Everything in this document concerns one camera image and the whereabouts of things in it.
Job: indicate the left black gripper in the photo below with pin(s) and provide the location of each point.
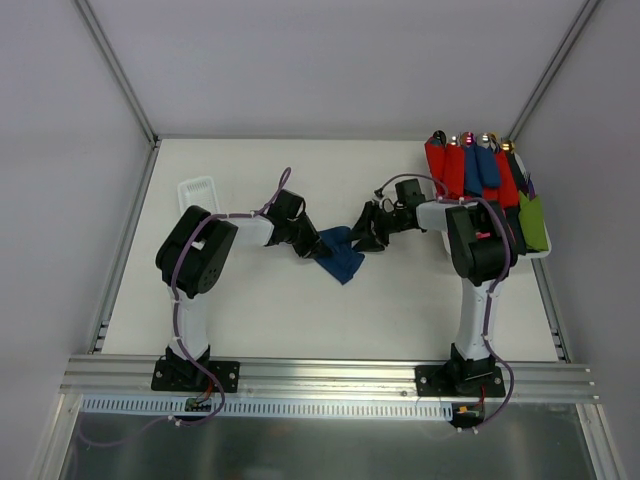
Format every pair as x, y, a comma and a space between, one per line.
307, 235

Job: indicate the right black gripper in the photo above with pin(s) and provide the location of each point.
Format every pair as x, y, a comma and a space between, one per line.
378, 222

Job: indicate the dark blue paper napkin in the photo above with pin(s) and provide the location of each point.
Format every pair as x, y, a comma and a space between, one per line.
344, 261

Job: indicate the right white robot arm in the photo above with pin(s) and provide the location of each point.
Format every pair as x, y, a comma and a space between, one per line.
481, 250

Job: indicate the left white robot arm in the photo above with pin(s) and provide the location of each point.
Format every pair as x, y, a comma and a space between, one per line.
192, 258

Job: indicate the green napkin roll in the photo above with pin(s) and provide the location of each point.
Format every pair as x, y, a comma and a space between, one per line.
531, 219

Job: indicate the large white plastic basket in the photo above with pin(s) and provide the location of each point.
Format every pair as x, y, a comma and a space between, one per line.
492, 194

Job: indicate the small white plastic basket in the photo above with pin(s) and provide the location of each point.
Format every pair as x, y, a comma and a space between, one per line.
200, 192

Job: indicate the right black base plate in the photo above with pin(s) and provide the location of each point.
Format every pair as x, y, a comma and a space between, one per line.
436, 380

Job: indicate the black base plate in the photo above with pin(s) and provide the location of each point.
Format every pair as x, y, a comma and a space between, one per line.
179, 375
436, 380

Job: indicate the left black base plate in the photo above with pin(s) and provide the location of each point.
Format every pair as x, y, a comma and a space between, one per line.
179, 375

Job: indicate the white slotted cable duct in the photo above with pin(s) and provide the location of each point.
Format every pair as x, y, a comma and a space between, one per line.
269, 408

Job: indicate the aluminium mounting rail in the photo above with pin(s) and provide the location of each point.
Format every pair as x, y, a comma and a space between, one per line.
535, 382

